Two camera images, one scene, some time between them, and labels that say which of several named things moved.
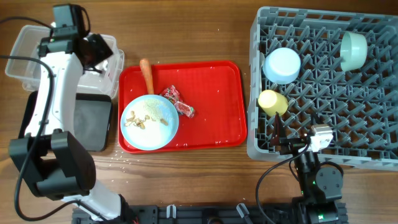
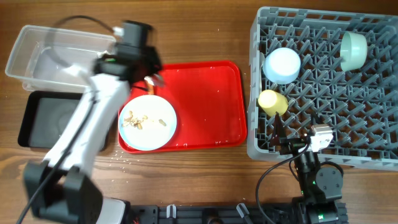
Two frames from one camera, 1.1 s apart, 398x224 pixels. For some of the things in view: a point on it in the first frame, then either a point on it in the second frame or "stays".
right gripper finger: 278,132 stays
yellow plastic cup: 271,102 stays
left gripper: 97,47 → 152,69
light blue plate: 149,122 stays
